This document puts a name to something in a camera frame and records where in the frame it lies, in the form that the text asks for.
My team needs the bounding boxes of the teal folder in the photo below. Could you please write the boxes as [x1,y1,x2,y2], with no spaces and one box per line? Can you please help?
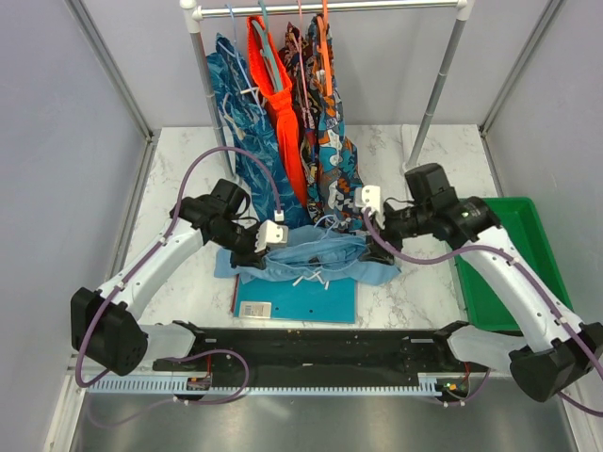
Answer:
[231,279,356,324]

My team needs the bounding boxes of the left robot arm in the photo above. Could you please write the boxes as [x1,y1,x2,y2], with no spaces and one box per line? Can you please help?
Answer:
[71,179,285,376]

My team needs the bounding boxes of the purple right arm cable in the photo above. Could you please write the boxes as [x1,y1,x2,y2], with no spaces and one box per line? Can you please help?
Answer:
[362,206,603,418]

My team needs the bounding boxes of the dark comic print shorts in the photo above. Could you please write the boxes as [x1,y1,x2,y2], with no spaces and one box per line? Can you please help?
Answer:
[277,23,321,189]

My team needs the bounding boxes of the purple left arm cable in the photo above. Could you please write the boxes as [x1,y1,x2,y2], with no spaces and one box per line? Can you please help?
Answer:
[74,146,286,388]

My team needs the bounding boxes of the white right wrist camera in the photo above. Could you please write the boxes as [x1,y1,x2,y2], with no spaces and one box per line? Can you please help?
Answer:
[353,186,383,224]

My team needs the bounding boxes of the left aluminium frame post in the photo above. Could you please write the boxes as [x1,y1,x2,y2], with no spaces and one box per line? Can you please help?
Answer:
[65,0,154,142]

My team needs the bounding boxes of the white metal clothes rack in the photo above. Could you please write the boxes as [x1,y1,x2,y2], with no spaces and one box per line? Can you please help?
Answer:
[179,0,476,175]

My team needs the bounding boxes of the orange shorts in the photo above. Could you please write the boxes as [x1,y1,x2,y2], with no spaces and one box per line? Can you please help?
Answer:
[247,16,308,207]

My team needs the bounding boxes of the right aluminium frame post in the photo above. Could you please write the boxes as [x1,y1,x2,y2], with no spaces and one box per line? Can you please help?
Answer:
[479,0,566,138]

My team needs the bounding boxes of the light blue shorts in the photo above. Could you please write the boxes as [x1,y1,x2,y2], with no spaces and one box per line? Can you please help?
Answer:
[214,248,400,286]

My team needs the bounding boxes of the aluminium frame post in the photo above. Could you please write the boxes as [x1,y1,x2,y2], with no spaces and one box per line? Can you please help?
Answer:
[65,0,154,142]
[479,0,566,138]

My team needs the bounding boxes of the blue patterned shorts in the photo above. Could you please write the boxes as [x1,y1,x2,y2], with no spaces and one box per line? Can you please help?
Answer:
[207,34,310,229]

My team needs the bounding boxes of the light blue wire hanger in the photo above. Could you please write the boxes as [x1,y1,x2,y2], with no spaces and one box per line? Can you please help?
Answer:
[278,225,367,260]

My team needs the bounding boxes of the teal plastic hanger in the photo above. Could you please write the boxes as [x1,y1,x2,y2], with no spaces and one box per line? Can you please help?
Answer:
[251,0,284,93]

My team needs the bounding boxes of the colourful cartoon print shorts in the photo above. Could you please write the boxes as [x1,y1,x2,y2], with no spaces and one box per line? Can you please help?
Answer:
[306,15,365,234]

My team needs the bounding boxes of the blue plastic hanger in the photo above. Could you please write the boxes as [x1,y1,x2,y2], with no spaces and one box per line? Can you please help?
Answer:
[225,3,263,108]

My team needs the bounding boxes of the pink plastic hanger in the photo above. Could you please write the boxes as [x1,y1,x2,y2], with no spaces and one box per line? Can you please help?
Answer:
[291,0,310,121]

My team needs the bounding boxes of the light blue cable duct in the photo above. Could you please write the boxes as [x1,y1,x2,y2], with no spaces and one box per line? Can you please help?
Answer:
[88,375,442,396]

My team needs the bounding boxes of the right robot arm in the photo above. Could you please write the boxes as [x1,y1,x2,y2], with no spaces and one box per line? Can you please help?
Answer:
[354,163,602,402]

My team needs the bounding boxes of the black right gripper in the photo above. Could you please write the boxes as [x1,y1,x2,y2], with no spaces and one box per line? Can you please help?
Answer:
[358,201,432,266]

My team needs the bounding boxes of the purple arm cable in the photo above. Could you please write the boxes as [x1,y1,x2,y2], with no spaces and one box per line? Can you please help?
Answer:
[362,206,603,418]
[74,146,286,388]

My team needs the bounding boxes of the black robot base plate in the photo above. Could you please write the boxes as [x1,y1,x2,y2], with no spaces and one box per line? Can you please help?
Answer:
[153,324,485,387]

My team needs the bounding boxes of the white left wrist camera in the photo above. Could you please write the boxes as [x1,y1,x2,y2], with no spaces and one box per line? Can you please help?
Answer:
[255,210,288,252]

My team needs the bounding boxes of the orange plastic hanger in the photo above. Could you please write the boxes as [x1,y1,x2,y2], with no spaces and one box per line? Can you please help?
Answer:
[315,0,334,96]

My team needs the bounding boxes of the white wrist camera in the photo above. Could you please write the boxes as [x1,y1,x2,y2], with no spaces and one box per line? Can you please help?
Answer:
[353,186,383,224]
[255,210,288,252]

